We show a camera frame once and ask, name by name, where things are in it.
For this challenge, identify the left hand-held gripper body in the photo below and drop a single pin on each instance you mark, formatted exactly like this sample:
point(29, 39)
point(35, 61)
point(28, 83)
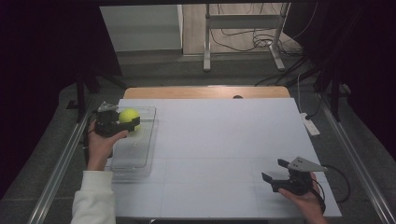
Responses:
point(107, 123)

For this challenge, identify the white metal stand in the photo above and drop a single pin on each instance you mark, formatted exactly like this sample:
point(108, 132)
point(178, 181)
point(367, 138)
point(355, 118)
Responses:
point(207, 37)

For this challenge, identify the person's right hand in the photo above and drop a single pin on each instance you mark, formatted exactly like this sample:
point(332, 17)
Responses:
point(308, 202)

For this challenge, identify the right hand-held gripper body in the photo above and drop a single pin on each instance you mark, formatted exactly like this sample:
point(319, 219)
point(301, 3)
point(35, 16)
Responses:
point(295, 184)

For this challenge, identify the black table grommet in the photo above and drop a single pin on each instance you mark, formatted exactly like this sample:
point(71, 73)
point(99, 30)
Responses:
point(237, 96)

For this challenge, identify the white cabinet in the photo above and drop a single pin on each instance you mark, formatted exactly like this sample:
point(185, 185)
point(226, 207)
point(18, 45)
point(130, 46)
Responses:
point(140, 28)

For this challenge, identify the black stand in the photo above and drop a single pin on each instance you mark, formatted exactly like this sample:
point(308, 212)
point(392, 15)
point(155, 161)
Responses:
point(334, 99)
point(81, 99)

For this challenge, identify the aluminium floor rail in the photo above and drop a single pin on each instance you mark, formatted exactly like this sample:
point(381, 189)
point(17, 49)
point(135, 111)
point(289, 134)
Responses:
point(358, 161)
point(59, 174)

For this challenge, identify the clear plastic container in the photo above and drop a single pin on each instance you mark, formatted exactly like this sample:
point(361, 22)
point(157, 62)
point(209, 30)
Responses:
point(140, 149)

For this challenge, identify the person's left hand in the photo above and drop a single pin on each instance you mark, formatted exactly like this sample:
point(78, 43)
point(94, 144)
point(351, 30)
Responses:
point(99, 149)

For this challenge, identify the white table mat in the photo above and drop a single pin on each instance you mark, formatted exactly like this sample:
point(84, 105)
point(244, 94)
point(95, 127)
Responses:
point(202, 149)

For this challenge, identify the white power strip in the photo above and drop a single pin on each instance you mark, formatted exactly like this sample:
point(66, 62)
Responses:
point(309, 124)

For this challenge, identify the wooden table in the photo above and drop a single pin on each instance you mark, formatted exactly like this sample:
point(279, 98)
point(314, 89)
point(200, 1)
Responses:
point(186, 92)

